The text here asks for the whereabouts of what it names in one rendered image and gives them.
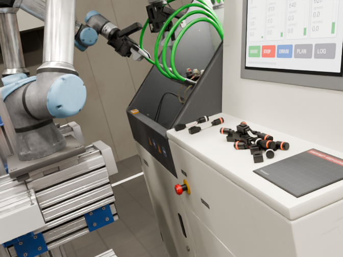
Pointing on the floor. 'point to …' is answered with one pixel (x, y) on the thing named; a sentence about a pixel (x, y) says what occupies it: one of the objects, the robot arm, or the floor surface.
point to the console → (283, 90)
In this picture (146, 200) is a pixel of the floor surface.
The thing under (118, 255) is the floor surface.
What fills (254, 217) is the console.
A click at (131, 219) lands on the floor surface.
